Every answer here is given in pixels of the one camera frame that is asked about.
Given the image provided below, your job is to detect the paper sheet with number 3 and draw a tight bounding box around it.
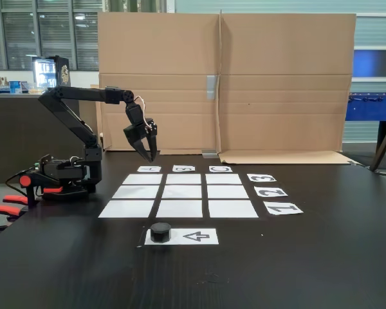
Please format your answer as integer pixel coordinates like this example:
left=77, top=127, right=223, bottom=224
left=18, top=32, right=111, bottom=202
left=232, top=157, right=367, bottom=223
left=246, top=174, right=277, bottom=183

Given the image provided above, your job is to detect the dark counter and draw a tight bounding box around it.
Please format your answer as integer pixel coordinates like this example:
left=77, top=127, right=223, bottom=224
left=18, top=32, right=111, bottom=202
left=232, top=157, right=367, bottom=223
left=0, top=91, right=99, bottom=184

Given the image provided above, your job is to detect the black round token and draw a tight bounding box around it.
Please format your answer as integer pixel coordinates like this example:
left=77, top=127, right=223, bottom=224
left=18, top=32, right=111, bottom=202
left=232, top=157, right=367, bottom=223
left=150, top=221, right=172, bottom=243

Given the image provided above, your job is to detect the paper sheet with number 2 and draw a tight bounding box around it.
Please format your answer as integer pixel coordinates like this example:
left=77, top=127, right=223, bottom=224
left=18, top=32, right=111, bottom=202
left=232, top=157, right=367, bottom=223
left=253, top=187, right=289, bottom=198

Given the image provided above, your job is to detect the white paper grid square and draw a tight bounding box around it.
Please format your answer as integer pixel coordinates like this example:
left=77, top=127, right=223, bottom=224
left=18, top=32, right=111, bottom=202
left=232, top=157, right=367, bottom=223
left=111, top=185, right=160, bottom=199
left=155, top=200, right=203, bottom=218
left=165, top=173, right=202, bottom=185
left=161, top=185, right=203, bottom=199
left=207, top=185, right=250, bottom=199
left=208, top=200, right=259, bottom=218
left=98, top=200, right=155, bottom=219
left=122, top=174, right=163, bottom=185
left=205, top=173, right=243, bottom=185

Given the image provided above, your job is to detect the paper sheet with arrow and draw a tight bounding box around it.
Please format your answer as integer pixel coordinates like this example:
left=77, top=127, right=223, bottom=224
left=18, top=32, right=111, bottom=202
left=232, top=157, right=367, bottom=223
left=144, top=228, right=219, bottom=246

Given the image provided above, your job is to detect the paper sheet with number 1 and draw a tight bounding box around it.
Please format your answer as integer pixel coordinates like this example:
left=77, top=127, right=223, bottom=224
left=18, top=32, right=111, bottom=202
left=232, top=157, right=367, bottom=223
left=262, top=203, right=304, bottom=216

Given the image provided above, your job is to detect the black and orange clamp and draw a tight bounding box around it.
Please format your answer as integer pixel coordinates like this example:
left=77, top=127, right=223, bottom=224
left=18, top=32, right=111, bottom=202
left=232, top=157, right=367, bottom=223
left=0, top=172, right=65, bottom=234

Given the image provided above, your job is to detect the black mini fridge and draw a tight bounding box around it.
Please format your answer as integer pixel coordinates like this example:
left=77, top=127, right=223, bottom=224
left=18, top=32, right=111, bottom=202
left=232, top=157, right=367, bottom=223
left=31, top=55, right=72, bottom=94

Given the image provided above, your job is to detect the brown cardboard panel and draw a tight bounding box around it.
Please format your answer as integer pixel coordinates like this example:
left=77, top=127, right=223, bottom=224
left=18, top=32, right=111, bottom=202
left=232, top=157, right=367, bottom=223
left=217, top=9, right=361, bottom=165
left=97, top=12, right=222, bottom=155

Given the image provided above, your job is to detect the blue foosball table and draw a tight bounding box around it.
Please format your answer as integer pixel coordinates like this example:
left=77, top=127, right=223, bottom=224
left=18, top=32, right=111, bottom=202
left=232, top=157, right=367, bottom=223
left=344, top=92, right=386, bottom=152

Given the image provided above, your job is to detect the black power cable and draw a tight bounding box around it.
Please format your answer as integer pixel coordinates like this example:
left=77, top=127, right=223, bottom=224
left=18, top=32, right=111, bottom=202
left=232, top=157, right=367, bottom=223
left=5, top=169, right=24, bottom=194

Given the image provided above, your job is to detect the blue box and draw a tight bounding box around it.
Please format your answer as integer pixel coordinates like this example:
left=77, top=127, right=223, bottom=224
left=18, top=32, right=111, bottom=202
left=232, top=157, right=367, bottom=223
left=8, top=80, right=30, bottom=94

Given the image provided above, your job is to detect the thin wrist servo wire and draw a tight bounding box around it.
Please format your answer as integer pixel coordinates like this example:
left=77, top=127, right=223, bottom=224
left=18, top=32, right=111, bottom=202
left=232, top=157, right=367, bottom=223
left=134, top=95, right=154, bottom=131

